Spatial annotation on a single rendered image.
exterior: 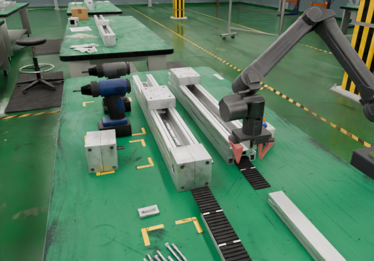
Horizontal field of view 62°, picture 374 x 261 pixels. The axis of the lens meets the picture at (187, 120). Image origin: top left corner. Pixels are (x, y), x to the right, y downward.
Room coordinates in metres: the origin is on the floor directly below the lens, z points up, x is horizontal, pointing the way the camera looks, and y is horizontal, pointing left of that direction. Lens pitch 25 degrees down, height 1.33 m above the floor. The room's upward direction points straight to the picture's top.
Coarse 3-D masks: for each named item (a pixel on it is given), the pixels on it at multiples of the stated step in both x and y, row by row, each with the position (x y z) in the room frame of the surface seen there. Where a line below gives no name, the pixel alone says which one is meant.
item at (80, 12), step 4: (72, 8) 4.50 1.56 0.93; (76, 8) 4.52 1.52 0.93; (80, 8) 4.51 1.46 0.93; (84, 8) 4.50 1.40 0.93; (72, 12) 4.40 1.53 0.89; (76, 12) 4.41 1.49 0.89; (80, 12) 4.43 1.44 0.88; (84, 12) 4.45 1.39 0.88; (72, 16) 4.39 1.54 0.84; (76, 16) 4.41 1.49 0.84; (80, 16) 4.43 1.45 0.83; (84, 16) 4.44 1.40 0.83; (80, 20) 4.43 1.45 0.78; (84, 20) 4.44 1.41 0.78
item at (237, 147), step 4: (228, 136) 0.83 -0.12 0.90; (232, 136) 0.83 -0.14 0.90; (236, 136) 0.83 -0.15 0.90; (232, 140) 0.80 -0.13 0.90; (236, 140) 0.80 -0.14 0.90; (232, 144) 0.82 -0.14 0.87; (236, 144) 0.79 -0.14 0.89; (240, 144) 0.79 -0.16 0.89; (232, 148) 0.82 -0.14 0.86; (236, 148) 0.77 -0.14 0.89; (240, 148) 0.77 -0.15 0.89; (236, 152) 0.81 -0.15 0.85; (240, 152) 0.78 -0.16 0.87; (236, 156) 0.81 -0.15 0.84; (240, 156) 0.79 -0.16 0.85; (236, 160) 0.81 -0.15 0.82
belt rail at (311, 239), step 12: (276, 192) 0.67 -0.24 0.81; (276, 204) 0.63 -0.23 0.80; (288, 204) 0.62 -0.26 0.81; (288, 216) 0.58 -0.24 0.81; (300, 216) 0.58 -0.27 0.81; (300, 228) 0.54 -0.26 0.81; (312, 228) 0.54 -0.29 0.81; (300, 240) 0.53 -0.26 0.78; (312, 240) 0.50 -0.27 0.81; (324, 240) 0.50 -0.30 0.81; (312, 252) 0.49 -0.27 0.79; (324, 252) 0.47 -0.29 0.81; (336, 252) 0.47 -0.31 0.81
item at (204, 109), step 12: (168, 84) 1.61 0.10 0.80; (180, 96) 1.40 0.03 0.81; (192, 96) 1.25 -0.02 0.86; (204, 96) 1.28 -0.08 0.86; (192, 108) 1.21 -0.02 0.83; (204, 108) 1.12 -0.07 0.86; (216, 108) 1.14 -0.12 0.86; (204, 120) 1.06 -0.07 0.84; (216, 120) 1.01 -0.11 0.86; (204, 132) 1.06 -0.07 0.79; (216, 132) 0.96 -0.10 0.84; (228, 132) 0.91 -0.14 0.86; (216, 144) 0.94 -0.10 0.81; (228, 144) 0.85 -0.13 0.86; (252, 144) 0.88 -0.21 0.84; (228, 156) 0.85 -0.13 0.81; (252, 156) 0.89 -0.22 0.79
